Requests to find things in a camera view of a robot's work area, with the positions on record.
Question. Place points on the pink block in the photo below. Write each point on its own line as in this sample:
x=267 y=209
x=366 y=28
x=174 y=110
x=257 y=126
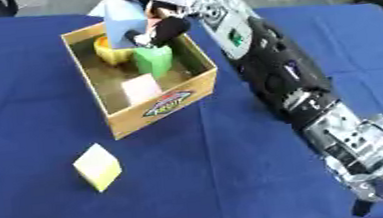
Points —
x=140 y=89

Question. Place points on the tan cardboard box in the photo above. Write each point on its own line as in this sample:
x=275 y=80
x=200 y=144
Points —
x=160 y=112

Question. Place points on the black chair leg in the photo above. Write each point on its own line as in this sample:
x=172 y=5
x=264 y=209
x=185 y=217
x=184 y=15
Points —
x=3 y=7

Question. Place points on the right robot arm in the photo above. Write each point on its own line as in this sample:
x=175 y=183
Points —
x=279 y=69

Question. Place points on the yellow block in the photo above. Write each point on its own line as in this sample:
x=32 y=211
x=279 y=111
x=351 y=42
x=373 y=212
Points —
x=98 y=167

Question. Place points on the yellow toy fruit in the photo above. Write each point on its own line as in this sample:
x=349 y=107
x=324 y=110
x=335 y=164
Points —
x=110 y=53

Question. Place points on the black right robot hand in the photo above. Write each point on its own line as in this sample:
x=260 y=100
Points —
x=171 y=29

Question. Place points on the light blue block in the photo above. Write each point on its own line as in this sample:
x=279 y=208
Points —
x=125 y=23

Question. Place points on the green block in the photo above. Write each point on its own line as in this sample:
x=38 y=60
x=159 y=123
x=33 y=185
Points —
x=154 y=61

